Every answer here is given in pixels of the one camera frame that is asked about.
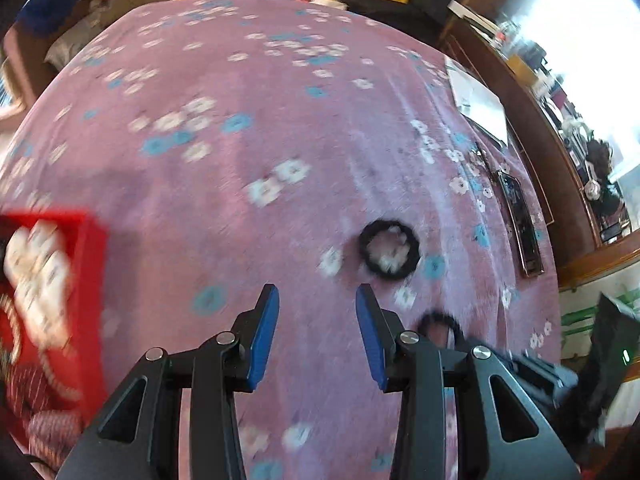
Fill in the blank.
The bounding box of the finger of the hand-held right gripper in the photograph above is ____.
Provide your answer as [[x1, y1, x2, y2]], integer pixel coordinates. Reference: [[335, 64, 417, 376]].
[[492, 351, 577, 412]]

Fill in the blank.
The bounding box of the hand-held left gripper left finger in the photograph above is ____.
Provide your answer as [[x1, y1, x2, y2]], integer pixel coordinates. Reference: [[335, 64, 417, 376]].
[[55, 283, 281, 480]]

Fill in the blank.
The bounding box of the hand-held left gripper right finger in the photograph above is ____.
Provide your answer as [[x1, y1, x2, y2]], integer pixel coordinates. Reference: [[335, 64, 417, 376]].
[[355, 283, 583, 480]]

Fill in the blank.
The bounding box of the black hair tie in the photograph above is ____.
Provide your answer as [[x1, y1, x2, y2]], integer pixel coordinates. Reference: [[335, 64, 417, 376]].
[[358, 219, 421, 281], [417, 311, 463, 348]]

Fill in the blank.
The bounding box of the red box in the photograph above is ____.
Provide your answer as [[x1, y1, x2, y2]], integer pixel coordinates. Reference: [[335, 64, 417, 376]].
[[0, 210, 110, 441]]

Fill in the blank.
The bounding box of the pearl hair tie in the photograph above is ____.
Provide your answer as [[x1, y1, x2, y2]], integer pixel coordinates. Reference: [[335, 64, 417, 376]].
[[0, 292, 83, 403]]

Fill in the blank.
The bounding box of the dark red dotted scrunchie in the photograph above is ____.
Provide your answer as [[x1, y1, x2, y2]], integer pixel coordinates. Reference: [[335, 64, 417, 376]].
[[5, 360, 86, 461]]

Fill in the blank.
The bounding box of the white cherry print scrunchie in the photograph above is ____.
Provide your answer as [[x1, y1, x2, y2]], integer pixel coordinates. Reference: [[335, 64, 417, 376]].
[[4, 222, 76, 346]]

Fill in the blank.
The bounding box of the green striped white panel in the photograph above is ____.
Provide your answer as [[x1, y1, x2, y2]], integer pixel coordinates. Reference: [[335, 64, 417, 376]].
[[560, 287, 616, 361]]

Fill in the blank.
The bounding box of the black smartphone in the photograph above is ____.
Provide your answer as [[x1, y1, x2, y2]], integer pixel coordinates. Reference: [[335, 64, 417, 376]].
[[495, 170, 546, 278]]

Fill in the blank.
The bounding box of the pink floral bedsheet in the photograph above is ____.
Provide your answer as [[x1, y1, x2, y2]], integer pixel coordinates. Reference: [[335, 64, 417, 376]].
[[0, 0, 563, 480]]

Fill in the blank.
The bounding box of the dark cloth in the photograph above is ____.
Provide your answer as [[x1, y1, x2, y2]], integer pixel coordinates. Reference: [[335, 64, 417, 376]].
[[585, 140, 626, 216]]

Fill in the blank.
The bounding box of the white paper sheet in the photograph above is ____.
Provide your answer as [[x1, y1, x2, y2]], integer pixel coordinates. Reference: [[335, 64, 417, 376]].
[[445, 57, 510, 146]]

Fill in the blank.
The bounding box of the brown small box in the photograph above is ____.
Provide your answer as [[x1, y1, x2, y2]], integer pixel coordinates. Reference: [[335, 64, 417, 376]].
[[507, 55, 536, 78]]

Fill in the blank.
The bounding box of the beige cloth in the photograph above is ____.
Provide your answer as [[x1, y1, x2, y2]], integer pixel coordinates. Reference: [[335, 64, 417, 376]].
[[45, 20, 111, 68]]

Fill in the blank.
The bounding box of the blue cloth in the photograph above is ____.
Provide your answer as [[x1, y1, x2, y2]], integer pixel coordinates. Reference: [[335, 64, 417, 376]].
[[15, 0, 76, 36]]

